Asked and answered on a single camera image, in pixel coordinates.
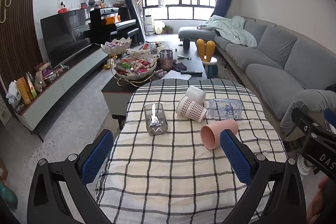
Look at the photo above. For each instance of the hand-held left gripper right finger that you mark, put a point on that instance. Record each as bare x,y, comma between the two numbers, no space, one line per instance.
236,158

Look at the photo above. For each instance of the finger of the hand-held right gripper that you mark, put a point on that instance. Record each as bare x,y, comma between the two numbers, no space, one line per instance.
305,120
330,119

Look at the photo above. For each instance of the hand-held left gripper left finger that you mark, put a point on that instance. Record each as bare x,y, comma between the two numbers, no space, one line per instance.
96,159

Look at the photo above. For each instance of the pink cup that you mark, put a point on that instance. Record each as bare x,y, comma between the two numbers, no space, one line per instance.
219,133

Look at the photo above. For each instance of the brown checked paper cup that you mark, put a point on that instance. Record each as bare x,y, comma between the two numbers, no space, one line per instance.
191,109

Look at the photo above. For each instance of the square clear glass cup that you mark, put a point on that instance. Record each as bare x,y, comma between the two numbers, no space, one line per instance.
155,120

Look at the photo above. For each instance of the white cup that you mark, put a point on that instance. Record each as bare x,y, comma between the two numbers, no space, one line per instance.
195,94

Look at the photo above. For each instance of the person's right hand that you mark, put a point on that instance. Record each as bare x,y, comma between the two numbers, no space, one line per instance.
319,197

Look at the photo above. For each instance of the white floor fan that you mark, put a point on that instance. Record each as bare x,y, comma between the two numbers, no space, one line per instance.
307,166

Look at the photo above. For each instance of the clear glass bottle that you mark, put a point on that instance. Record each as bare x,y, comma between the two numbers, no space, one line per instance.
225,108

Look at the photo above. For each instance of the black white checked tablecloth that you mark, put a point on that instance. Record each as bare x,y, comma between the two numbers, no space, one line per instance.
170,174

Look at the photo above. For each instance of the grey sofa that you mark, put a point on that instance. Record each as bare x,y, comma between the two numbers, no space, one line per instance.
270,56

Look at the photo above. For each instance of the white television cabinet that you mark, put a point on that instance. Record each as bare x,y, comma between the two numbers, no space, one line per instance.
60,87

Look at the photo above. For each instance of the teal object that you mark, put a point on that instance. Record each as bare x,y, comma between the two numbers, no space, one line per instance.
8,195

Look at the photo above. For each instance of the black remote control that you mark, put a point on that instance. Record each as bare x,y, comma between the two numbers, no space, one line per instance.
191,72

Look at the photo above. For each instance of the pile of snack packets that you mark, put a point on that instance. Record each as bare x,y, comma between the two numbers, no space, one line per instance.
47,73

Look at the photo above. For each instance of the yellow snack box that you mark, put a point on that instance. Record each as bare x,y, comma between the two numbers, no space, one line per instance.
25,90

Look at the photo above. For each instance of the large white candy bowl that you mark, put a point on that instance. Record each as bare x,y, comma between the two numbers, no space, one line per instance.
136,66

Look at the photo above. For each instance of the white paper sheet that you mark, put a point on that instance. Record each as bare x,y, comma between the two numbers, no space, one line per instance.
177,75

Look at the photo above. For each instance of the dark coffee table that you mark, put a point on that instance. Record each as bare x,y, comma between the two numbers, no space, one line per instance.
147,66

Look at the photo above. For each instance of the white plastic bag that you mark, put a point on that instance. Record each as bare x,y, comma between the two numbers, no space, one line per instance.
13,94

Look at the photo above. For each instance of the dark folded cloth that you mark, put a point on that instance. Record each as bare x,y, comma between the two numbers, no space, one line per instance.
180,66

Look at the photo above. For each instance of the yellow rabbit ear stool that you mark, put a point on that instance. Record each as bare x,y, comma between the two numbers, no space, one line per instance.
207,52

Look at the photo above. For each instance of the small white candy bowl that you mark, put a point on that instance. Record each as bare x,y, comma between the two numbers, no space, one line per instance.
115,47

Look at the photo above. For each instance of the light green blanket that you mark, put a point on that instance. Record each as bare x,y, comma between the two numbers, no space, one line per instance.
233,28

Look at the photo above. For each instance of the clear jar of nuts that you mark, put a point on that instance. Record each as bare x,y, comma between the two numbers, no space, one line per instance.
166,60

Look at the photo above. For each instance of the black mug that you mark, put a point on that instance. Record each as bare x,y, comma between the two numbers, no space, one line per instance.
186,43

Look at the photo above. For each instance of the black television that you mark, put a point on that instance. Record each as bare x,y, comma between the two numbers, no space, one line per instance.
65,35

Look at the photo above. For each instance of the black piano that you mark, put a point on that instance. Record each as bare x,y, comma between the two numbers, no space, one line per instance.
115,24

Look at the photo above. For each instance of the orange bag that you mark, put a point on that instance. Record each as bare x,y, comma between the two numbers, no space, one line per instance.
113,20

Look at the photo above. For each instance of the white air purifier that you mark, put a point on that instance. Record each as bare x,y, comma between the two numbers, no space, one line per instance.
148,24

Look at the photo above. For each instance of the potted plant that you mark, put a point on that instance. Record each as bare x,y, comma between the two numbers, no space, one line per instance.
168,29

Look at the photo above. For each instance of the grey rabbit toy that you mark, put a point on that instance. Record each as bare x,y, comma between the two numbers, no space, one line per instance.
90,1

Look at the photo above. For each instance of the black framed window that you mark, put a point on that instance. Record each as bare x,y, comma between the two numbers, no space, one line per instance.
181,2

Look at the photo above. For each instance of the white wall socket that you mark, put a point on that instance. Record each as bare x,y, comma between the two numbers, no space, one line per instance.
4,116

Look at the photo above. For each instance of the white security camera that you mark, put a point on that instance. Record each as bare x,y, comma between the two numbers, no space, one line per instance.
62,5

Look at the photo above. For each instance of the gold paperclip wall decoration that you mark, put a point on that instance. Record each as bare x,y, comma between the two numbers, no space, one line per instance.
6,1

